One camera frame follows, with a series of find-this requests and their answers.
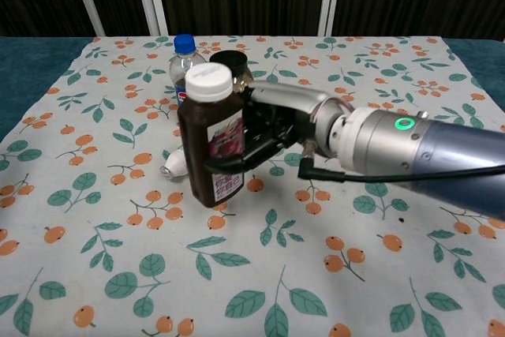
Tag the glass jar black lid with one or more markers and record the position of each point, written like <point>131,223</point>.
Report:
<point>236,66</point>

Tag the small white green-label bottle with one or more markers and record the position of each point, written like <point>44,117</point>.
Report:
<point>175,163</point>

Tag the dark juice bottle white cap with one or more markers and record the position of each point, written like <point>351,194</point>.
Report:
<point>197,143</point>

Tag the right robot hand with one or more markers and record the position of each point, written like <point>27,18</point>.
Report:
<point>276,116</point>

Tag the Pepsi bottle blue cap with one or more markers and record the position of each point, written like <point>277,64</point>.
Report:
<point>180,66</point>

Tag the floral fruit-print tablecloth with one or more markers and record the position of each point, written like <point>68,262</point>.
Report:
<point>355,254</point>

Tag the teal table cover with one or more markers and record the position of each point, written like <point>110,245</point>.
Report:
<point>27,76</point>

